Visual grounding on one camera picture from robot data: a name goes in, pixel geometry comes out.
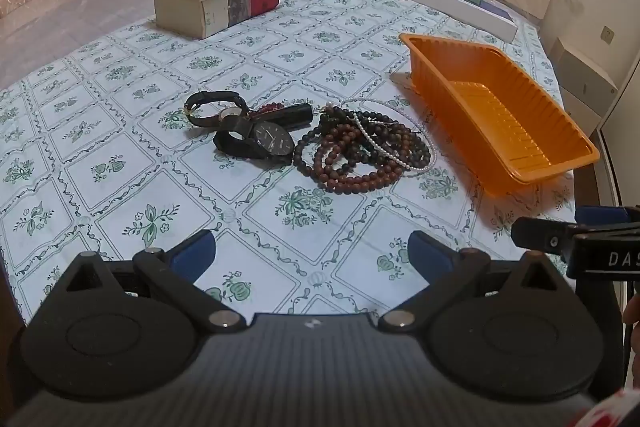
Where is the orange plastic tray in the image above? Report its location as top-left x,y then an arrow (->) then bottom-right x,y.
398,33 -> 601,198

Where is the red bead bracelet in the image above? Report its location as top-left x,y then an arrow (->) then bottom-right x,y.
248,103 -> 287,118

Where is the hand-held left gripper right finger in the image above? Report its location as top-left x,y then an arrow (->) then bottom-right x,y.
377,231 -> 581,333

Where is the flat blue box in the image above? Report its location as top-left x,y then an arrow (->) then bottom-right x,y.
477,0 -> 517,24

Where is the pile of bead bracelets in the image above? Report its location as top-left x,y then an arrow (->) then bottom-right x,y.
292,104 -> 433,194

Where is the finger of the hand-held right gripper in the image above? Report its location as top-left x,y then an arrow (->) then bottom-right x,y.
575,205 -> 640,228
511,216 -> 581,264

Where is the white pearl necklace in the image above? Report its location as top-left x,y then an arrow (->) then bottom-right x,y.
327,98 -> 438,178

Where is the white nightstand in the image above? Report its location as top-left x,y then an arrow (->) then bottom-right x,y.
547,36 -> 621,135

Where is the long white box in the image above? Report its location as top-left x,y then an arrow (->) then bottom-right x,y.
398,0 -> 518,44

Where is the thick book red grey spine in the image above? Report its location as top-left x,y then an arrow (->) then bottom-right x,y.
152,0 -> 281,40

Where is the white wardrobe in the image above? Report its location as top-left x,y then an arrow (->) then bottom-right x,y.
597,52 -> 640,212

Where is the red patterned cloth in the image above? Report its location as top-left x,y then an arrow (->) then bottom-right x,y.
582,387 -> 640,427

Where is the large black watch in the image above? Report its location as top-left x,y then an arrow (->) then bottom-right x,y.
213,119 -> 295,166

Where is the black tube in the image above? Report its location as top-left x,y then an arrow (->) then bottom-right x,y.
272,103 -> 314,131

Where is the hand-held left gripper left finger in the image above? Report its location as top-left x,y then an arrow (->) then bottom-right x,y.
50,229 -> 247,334

